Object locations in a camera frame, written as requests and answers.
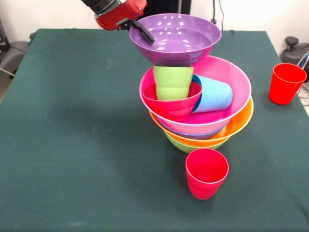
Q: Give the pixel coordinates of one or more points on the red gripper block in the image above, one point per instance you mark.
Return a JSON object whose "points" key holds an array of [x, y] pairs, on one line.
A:
{"points": [[120, 14]]}

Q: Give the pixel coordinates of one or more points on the purple bowl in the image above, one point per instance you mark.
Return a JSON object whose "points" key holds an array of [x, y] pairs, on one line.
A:
{"points": [[178, 48]]}

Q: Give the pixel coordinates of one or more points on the green cup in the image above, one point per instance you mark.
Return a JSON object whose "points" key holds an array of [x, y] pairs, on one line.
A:
{"points": [[172, 82]]}

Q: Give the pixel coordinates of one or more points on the small crimson pink bowl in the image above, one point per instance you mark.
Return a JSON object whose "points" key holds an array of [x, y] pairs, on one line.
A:
{"points": [[173, 110]]}

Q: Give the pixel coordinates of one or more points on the blue cup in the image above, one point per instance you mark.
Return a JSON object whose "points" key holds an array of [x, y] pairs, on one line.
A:
{"points": [[214, 94]]}

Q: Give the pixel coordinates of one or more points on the large magenta bowl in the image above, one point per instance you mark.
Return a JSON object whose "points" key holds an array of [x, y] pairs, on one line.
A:
{"points": [[229, 72]]}

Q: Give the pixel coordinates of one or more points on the blue bowl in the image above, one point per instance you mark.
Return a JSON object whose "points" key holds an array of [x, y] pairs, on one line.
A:
{"points": [[193, 135]]}

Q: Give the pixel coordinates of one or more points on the green bowl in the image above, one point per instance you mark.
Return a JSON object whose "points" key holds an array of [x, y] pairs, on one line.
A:
{"points": [[188, 147]]}

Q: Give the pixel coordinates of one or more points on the large orange bowl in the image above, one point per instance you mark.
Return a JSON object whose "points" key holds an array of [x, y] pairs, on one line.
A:
{"points": [[241, 120]]}

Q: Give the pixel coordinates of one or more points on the red cup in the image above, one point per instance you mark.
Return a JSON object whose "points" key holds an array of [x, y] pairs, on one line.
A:
{"points": [[285, 87]]}

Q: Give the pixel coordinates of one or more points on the crimson pink cup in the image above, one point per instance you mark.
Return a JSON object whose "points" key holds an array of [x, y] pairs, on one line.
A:
{"points": [[205, 183]]}

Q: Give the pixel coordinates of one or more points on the dark green tablecloth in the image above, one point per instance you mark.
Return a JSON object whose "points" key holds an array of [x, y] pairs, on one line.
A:
{"points": [[72, 193]]}

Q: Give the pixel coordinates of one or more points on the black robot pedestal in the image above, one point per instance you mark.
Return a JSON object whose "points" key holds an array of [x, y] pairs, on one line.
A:
{"points": [[169, 7]]}

